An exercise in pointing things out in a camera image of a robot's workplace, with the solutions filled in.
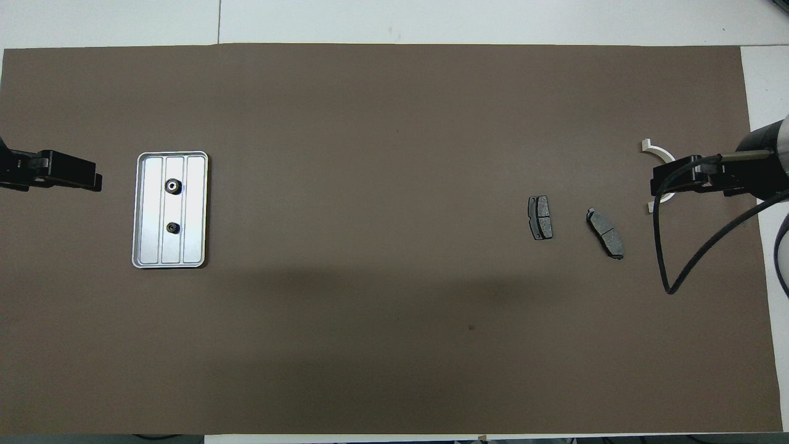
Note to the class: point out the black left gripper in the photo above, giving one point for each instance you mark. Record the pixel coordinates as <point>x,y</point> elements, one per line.
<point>24,169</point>

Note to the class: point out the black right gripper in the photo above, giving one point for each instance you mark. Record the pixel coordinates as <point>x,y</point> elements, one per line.
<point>727,176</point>

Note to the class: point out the large black bearing gear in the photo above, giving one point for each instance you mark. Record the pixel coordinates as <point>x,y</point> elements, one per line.
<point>174,185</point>

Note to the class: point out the small black bearing gear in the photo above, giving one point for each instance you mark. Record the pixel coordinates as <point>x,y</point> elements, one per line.
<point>173,229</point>

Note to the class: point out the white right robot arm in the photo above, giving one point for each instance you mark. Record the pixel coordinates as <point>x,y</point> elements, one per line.
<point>770,148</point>

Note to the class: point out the silver metal tray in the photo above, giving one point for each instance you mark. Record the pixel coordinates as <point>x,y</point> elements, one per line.
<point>151,209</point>

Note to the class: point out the long grey brake pad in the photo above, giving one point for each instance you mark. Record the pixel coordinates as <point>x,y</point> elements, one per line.
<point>605,233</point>

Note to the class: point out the short grey brake pad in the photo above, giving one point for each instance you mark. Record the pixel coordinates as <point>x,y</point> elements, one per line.
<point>541,217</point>

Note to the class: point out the large brown table mat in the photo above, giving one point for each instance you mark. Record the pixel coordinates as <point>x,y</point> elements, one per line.
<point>394,345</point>

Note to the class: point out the white curved plastic bracket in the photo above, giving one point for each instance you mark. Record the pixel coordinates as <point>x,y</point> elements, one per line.
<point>661,150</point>

